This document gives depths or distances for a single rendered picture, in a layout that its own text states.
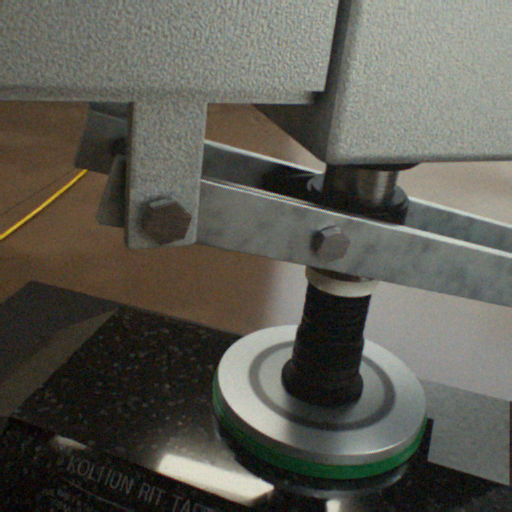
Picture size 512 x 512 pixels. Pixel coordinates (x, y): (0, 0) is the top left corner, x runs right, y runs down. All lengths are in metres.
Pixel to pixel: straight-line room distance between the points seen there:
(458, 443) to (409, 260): 0.22
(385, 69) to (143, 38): 0.16
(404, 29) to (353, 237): 0.18
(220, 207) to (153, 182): 0.07
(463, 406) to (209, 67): 0.50
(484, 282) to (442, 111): 0.22
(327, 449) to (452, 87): 0.33
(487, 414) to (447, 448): 0.08
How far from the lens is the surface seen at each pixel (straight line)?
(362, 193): 0.62
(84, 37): 0.43
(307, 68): 0.48
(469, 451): 0.76
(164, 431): 0.71
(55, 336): 0.91
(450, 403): 0.82
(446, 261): 0.66
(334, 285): 0.65
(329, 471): 0.68
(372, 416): 0.72
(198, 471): 0.67
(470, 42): 0.52
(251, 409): 0.70
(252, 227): 0.55
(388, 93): 0.50
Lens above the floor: 1.29
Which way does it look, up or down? 27 degrees down
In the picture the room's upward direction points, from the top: 7 degrees clockwise
